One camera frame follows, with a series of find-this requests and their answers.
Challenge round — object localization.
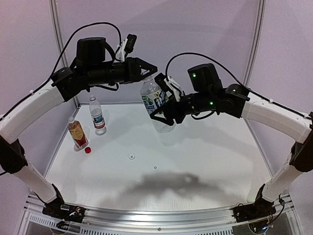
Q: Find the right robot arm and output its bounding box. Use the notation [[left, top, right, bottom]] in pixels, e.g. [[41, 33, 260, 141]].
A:
[[150, 63, 313, 206]]

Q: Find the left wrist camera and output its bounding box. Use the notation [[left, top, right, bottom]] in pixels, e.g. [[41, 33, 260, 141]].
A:
[[115, 34, 137, 62]]

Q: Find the clear white bottle cap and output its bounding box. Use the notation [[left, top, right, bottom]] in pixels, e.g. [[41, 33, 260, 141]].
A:
[[129, 153, 135, 160]]

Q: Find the clear bottle red white label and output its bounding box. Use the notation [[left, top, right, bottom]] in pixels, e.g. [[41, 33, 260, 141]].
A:
[[89, 95, 107, 135]]

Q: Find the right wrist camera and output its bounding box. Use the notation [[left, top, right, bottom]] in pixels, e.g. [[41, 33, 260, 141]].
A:
[[154, 73, 184, 102]]

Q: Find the gold red tea bottle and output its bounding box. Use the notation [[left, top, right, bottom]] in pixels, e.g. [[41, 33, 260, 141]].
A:
[[68, 117, 89, 150]]

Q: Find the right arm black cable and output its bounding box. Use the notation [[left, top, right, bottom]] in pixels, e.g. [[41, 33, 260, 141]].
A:
[[165, 52, 313, 120]]

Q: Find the red bottle cap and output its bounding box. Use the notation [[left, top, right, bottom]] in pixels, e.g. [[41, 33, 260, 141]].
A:
[[85, 147, 91, 154]]

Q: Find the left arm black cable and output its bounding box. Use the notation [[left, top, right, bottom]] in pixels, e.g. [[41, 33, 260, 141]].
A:
[[0, 22, 122, 118]]

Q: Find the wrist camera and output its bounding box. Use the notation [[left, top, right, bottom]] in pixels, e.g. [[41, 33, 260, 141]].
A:
[[115, 34, 137, 62], [154, 73, 184, 102]]

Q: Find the clear bottle blue label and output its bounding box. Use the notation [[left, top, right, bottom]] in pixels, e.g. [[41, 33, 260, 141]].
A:
[[140, 76, 176, 134]]

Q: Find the right aluminium corner post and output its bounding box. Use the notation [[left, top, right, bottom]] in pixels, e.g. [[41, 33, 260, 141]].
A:
[[242, 0, 266, 86]]

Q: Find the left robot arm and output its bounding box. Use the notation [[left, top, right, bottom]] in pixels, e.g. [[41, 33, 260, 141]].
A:
[[0, 37, 157, 206]]

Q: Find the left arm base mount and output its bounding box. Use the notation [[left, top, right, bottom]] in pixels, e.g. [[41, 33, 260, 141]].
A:
[[42, 184, 86, 223]]

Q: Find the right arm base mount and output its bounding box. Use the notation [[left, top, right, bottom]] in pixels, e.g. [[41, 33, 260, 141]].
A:
[[230, 184, 285, 225]]

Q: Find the aluminium front rail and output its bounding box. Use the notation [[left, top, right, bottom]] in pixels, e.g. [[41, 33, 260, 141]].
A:
[[24, 193, 294, 235]]

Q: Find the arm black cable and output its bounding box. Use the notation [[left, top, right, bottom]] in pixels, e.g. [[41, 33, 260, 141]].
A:
[[165, 52, 313, 120], [0, 22, 122, 118]]

